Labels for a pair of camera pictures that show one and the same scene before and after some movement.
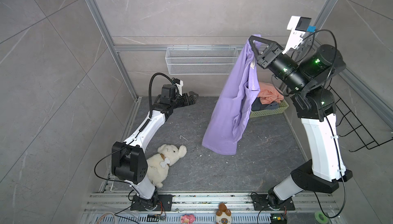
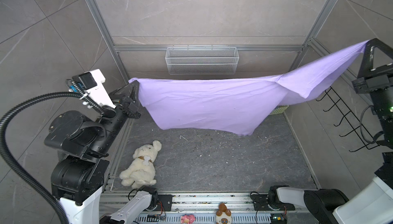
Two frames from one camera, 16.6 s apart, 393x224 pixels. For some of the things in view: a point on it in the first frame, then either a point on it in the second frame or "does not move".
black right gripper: [270, 54] to [378, 77]
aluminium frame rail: [105, 27] does not move
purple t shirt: [223, 134] to [240, 106]
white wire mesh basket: [201, 60] does not move
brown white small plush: [223, 215] does not move
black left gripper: [192, 100] to [126, 104]
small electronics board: [155, 218] does not move
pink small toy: [188, 218] does not move
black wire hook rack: [367, 139] does not move
